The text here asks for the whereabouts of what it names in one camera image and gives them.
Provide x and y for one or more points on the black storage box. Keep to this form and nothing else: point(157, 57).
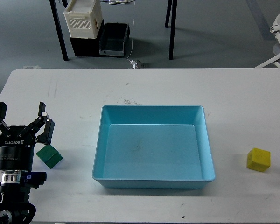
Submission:
point(87, 47)

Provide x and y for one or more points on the white power adapter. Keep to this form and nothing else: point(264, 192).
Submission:
point(137, 64)

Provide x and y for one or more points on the black table leg right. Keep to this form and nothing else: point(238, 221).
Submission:
point(170, 22)

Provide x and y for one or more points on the black table leg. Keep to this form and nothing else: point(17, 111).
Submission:
point(58, 29)
point(170, 22)

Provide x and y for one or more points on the cream plastic crate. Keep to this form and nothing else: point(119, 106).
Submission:
point(83, 18)

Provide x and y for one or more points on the light blue plastic tray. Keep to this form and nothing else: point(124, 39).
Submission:
point(153, 146)

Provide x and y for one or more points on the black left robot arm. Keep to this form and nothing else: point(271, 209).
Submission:
point(15, 187)

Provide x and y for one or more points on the yellow wooden block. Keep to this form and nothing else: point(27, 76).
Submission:
point(258, 159)

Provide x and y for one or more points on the dark open plastic bin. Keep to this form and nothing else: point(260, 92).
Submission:
point(113, 39)

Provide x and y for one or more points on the green wooden block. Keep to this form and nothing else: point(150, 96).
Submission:
point(49, 156)

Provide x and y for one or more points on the black table leg left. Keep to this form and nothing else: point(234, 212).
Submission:
point(58, 29)

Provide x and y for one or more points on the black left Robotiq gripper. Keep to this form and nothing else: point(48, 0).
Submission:
point(17, 145)

